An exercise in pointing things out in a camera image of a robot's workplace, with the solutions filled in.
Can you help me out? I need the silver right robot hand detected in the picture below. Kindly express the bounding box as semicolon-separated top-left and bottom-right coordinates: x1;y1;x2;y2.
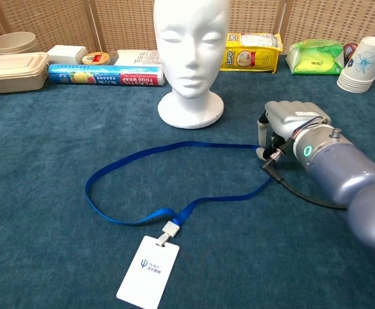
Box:
256;100;332;161

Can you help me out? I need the blue lanyard with white badge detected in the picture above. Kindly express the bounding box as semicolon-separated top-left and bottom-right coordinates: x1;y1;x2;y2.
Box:
84;141;274;309

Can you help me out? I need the green wet wipes pack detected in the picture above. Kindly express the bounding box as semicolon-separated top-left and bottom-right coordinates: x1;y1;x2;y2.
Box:
285;39;345;76

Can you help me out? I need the yellow snack bag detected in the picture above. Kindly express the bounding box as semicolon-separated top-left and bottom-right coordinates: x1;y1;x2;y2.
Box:
219;32;284;75

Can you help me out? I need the brown cookie packet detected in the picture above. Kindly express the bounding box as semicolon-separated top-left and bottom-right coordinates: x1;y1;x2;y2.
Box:
342;42;375;68

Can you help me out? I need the white paper cup stack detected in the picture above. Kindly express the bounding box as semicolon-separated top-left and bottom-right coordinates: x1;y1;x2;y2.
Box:
336;36;375;94

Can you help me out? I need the woven bamboo folding screen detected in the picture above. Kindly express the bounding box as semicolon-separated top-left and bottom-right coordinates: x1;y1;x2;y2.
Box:
0;0;375;56

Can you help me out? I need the white foam mannequin head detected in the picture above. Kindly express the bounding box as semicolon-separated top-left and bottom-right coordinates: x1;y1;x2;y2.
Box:
153;0;231;130

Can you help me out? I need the white printed plastic packet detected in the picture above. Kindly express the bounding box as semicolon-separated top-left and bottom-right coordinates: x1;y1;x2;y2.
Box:
113;49;162;68

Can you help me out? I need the blue food wrap box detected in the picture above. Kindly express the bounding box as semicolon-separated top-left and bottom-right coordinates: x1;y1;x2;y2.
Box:
48;63;166;87

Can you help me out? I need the round tin red label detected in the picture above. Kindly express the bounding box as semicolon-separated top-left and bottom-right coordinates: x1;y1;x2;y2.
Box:
81;51;111;66

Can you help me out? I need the small white box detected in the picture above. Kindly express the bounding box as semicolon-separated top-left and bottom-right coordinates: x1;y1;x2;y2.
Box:
46;44;88;65

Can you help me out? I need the dark blue carpet mat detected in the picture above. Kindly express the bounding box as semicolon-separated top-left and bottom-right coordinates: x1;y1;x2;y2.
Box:
0;54;375;309

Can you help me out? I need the beige lidded takeaway container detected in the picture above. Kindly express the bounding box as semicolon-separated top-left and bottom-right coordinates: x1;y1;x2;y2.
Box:
0;51;50;95

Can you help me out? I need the beige bowl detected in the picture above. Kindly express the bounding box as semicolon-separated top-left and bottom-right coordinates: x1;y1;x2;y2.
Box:
0;31;39;55

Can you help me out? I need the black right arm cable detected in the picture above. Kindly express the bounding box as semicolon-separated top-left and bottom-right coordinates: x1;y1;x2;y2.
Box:
260;149;349;211

